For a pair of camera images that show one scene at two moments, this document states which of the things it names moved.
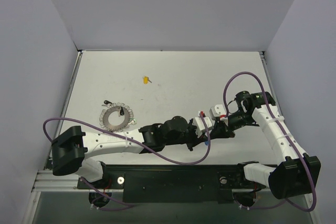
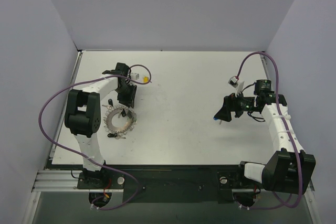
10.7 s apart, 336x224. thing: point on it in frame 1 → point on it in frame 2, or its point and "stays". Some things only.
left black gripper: x=193 y=138 → x=130 y=95
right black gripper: x=221 y=128 → x=234 y=106
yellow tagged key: x=146 y=80 stays
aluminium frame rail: x=46 y=181 stays
